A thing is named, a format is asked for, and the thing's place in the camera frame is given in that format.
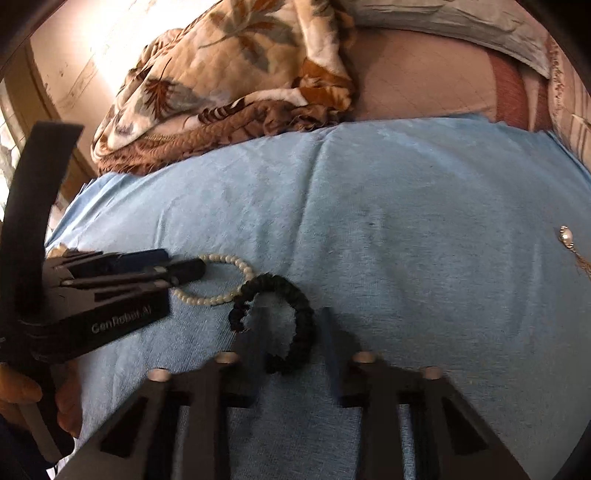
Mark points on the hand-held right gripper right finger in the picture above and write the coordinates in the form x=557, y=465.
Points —
x=334, y=341

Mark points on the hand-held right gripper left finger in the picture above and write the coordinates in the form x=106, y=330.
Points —
x=256, y=341

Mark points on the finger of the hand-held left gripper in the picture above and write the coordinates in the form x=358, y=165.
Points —
x=138, y=261
x=184, y=272

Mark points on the person's left hand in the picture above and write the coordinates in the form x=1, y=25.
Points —
x=69, y=397

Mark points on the blue cloth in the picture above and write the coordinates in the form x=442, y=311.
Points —
x=392, y=207

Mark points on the floral brown quilt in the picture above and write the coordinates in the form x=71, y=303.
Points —
x=207, y=69

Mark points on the pink bed sheet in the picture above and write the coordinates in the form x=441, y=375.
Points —
x=415, y=78

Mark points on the pale grey pillow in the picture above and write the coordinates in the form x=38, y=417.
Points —
x=438, y=18

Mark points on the wooden frame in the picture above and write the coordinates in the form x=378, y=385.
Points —
x=51, y=106

